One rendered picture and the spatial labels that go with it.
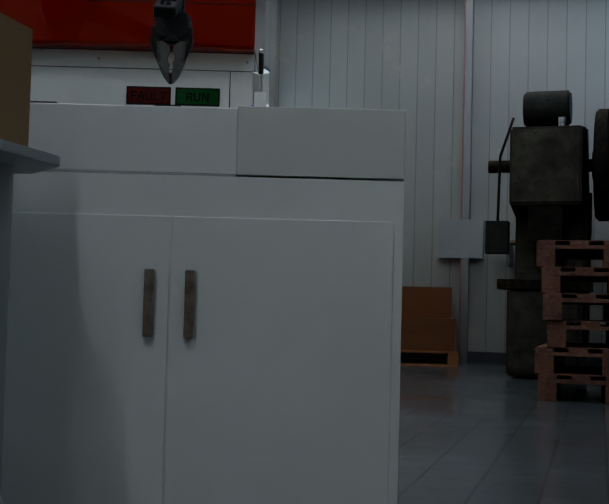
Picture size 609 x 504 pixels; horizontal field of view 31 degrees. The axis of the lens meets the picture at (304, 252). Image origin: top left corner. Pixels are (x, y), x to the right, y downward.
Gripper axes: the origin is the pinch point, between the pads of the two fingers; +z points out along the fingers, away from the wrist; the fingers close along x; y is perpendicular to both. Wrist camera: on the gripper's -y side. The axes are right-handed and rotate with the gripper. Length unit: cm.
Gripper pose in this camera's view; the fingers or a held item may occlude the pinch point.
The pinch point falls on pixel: (170, 77)
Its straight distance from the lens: 236.6
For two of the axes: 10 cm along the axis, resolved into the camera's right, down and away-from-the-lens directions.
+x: -10.0, -0.3, -0.1
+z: -0.3, 10.0, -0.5
